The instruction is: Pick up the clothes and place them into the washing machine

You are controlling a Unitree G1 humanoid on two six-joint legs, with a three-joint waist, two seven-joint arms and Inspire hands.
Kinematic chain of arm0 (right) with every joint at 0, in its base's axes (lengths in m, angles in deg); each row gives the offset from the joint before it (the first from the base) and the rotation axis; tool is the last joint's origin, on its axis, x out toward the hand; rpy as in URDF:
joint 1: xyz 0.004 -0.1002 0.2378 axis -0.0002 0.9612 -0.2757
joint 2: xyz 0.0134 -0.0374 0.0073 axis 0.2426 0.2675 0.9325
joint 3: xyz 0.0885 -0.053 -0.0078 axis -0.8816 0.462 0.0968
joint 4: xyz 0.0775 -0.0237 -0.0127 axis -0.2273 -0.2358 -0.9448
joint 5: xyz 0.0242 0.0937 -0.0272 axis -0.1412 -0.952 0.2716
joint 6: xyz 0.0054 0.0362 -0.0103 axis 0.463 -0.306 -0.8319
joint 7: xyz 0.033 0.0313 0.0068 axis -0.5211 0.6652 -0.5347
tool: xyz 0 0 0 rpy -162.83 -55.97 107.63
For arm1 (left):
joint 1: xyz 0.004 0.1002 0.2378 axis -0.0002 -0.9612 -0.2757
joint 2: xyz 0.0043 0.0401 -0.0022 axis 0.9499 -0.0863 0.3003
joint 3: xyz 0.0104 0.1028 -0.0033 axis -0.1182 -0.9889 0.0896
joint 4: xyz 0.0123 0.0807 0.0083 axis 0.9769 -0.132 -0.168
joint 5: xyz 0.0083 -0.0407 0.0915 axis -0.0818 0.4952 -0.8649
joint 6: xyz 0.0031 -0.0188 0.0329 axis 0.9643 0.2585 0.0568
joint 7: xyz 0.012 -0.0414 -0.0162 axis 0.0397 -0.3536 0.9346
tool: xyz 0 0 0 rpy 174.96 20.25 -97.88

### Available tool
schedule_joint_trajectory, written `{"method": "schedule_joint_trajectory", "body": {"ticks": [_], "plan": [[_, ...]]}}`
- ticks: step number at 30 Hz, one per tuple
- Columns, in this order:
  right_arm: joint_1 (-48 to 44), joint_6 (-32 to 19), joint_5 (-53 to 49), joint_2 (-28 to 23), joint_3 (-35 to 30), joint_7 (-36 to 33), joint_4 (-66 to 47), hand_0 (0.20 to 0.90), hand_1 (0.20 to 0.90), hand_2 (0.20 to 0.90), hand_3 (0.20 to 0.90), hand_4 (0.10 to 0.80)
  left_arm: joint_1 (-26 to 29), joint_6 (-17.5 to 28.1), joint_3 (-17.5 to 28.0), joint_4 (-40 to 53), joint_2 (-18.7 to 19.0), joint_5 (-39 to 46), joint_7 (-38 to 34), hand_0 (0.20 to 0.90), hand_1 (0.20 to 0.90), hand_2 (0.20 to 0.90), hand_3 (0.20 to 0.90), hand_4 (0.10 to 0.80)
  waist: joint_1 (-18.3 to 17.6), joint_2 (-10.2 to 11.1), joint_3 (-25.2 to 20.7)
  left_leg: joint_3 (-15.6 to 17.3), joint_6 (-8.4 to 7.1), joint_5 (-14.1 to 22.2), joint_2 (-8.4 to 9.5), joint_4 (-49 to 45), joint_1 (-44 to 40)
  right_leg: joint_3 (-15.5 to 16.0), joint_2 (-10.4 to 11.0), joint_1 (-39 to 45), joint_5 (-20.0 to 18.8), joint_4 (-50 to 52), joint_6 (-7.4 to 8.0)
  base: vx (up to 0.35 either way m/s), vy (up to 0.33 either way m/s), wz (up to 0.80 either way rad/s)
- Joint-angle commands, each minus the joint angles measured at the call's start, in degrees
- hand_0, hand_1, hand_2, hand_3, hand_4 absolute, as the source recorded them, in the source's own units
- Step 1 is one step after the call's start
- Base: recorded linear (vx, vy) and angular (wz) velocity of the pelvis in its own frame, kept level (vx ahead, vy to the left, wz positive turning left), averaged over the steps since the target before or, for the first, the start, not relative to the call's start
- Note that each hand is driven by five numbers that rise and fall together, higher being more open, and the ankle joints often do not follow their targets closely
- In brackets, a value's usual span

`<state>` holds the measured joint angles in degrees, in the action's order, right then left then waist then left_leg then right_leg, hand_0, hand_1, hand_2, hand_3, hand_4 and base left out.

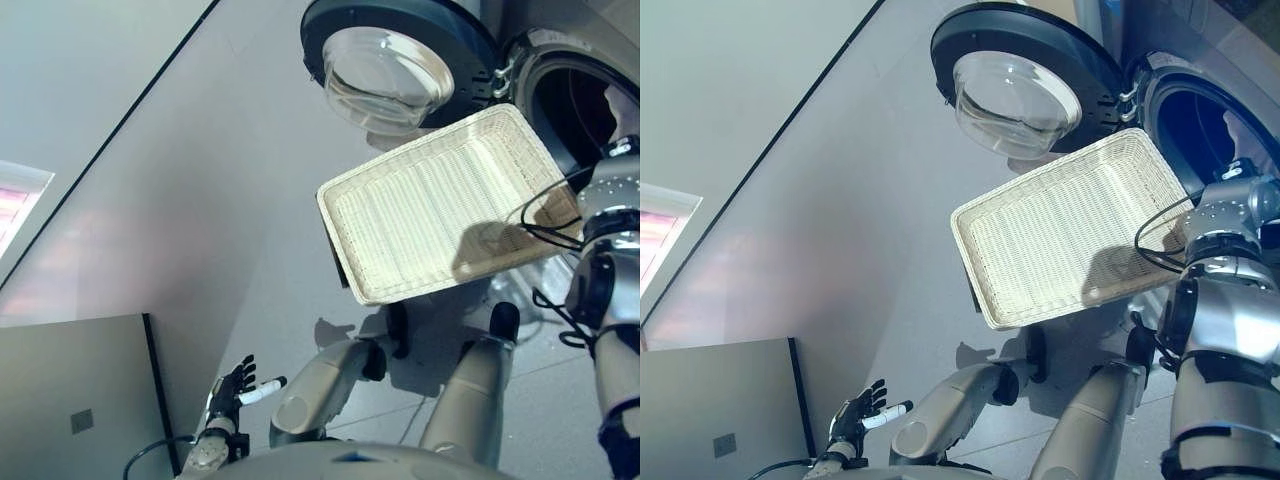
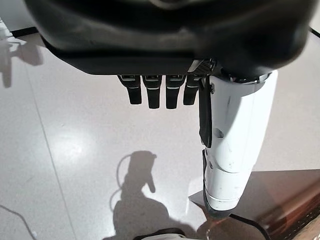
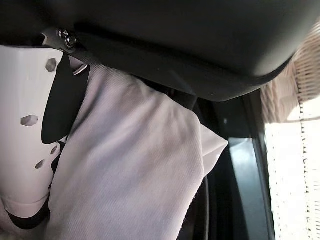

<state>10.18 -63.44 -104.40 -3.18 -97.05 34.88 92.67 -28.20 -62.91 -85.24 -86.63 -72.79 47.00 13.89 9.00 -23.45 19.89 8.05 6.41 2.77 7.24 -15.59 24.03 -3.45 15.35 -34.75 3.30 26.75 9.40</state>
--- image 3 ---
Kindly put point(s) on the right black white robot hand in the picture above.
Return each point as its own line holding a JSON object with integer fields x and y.
{"x": 175, "y": 37}

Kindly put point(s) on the white cloth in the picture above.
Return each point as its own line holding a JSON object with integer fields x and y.
{"x": 125, "y": 162}

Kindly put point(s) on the white wicker laundry basket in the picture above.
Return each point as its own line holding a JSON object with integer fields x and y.
{"x": 292, "y": 162}

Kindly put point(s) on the grey front-load washing machine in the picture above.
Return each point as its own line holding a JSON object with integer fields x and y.
{"x": 240, "y": 175}

